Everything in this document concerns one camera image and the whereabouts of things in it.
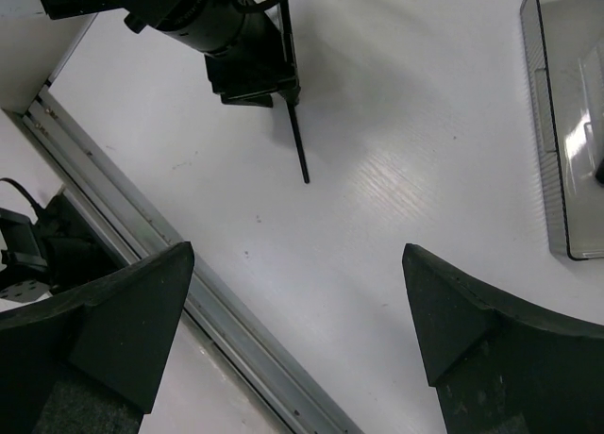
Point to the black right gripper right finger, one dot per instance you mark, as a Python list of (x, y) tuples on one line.
[(498, 363)]

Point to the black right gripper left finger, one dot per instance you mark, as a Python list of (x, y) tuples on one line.
[(90, 360)]

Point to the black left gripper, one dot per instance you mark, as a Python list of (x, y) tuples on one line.
[(248, 45)]

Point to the black thin makeup brush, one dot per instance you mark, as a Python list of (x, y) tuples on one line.
[(298, 143)]

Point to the clear acrylic makeup organizer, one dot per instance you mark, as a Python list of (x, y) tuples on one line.
[(563, 44)]

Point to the black fan makeup brush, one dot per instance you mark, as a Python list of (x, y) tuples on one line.
[(599, 175)]

